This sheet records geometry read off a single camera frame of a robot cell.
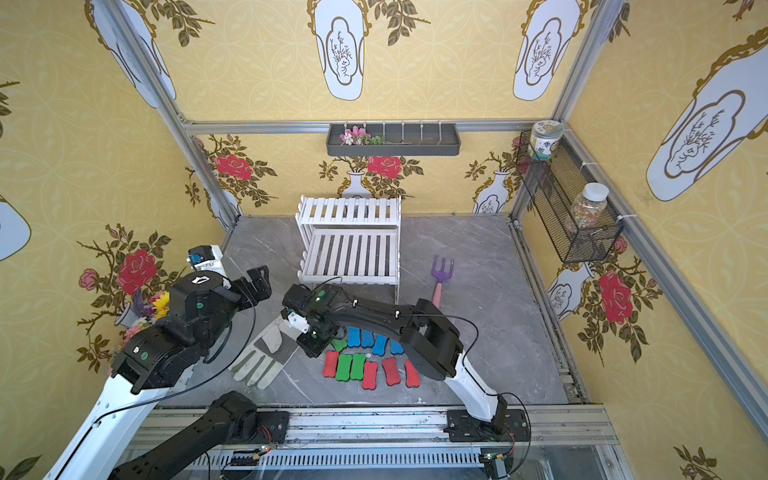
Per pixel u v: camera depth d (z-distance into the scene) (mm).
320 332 691
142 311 781
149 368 404
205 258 535
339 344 857
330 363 836
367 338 877
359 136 882
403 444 720
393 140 917
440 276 1033
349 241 976
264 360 862
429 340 498
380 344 874
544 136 840
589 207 650
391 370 835
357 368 818
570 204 679
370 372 828
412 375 814
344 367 824
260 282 585
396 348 850
